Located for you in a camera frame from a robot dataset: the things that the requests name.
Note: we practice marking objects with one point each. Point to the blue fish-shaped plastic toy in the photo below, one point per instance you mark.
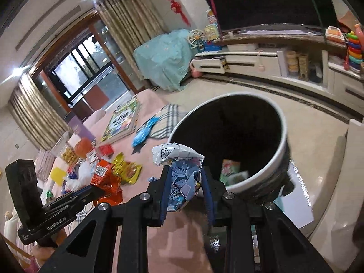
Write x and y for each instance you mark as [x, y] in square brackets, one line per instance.
[143, 133]

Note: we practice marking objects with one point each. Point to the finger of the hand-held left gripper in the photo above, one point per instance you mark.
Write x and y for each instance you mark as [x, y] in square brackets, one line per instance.
[76, 197]

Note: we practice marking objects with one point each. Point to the white TV cabinet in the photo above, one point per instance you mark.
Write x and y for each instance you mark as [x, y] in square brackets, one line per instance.
[256, 59]

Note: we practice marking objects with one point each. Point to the small wooden rack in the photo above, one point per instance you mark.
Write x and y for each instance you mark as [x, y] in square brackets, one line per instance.
[303, 66]

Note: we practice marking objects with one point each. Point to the teal covered furniture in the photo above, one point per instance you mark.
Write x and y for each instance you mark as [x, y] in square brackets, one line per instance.
[162, 59]

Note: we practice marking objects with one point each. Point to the tray of yellow snacks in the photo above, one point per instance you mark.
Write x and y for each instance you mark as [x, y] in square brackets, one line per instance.
[68, 155]

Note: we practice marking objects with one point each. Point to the black television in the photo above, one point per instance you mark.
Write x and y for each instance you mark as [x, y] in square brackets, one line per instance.
[264, 0]

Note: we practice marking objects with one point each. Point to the orange box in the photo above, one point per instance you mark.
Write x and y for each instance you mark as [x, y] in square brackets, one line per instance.
[84, 148]

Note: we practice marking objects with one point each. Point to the green children's book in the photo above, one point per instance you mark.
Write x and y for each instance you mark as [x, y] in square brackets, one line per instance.
[122, 121]

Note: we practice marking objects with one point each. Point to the pink round toy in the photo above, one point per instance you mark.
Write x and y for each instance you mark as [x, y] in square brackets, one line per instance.
[196, 71]

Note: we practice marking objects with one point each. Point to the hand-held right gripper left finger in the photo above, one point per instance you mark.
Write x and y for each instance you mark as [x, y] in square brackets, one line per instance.
[165, 196]

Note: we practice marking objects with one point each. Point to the white blue wrapper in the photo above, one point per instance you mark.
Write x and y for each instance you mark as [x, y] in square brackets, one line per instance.
[182, 176]

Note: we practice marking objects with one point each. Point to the yellow paper sheet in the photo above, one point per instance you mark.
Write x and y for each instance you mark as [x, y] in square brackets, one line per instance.
[57, 175]

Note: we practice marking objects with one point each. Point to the purple box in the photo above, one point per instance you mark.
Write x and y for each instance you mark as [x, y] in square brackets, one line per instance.
[78, 125]

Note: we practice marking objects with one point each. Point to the pink printed blanket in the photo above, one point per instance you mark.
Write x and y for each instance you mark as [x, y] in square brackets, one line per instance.
[159, 244]

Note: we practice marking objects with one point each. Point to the orange snack wrapper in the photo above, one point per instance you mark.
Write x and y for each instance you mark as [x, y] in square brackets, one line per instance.
[106, 179]

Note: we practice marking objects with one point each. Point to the glass balcony door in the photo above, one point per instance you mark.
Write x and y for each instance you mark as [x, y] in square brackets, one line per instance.
[85, 68]

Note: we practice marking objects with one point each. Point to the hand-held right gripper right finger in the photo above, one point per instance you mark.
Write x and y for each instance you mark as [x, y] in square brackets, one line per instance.
[207, 199]

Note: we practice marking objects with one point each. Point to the beige patterned curtain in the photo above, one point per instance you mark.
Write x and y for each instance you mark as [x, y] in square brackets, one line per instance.
[133, 20]
[37, 113]

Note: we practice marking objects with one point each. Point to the small red packet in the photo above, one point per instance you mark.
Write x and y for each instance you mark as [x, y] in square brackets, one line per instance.
[105, 149]

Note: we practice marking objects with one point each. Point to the green packet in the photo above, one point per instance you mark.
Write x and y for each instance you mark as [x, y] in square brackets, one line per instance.
[230, 170]

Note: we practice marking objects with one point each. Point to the white ferris wheel toy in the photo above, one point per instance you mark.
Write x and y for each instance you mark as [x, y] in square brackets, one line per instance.
[196, 40]

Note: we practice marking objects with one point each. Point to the stack of yellow containers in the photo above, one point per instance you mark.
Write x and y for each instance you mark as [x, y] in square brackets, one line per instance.
[291, 64]

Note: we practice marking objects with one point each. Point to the blue toy base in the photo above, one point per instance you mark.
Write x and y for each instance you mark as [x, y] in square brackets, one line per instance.
[209, 47]

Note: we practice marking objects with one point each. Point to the white bin with black bag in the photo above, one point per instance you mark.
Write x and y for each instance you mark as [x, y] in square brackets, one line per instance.
[273, 159]

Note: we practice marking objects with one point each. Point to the white plastic bag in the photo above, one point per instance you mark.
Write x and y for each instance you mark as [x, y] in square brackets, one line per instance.
[82, 175]

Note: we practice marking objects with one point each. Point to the yellow snack wrapper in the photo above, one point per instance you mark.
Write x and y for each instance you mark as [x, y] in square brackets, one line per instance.
[129, 170]

